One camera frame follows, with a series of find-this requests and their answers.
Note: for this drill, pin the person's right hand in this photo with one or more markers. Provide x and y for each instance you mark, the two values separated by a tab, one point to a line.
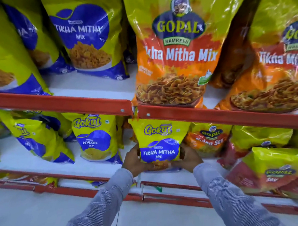
192	158

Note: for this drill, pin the person's left hand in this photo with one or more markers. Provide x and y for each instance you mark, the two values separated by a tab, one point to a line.
132	163

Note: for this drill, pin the person's left thumb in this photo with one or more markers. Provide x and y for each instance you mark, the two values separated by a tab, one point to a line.
147	167

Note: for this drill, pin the person's right thumb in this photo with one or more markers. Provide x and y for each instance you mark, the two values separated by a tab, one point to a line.
180	163

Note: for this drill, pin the small yellow blue mix packet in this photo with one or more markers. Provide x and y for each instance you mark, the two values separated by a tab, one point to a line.
159	142

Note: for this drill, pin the person's left forearm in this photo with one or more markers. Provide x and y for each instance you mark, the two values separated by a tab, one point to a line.
100	212

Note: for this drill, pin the person's right forearm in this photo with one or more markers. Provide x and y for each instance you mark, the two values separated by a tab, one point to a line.
232	200

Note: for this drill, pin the small yellow orange sev packet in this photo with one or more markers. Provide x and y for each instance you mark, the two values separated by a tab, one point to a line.
208	137

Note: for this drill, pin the small yellow blue sev packet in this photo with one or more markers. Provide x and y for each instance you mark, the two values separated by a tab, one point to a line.
96	139
53	121
39	139

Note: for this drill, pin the flat yellow orange snack packet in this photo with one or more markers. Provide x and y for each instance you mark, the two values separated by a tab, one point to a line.
35	180

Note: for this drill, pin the large yellow orange snack packet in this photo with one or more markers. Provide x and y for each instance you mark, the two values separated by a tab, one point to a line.
179	49
278	79
236	44

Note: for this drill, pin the large yellow blue snack packet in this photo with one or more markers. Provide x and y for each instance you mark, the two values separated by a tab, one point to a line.
33	36
0	51
87	31

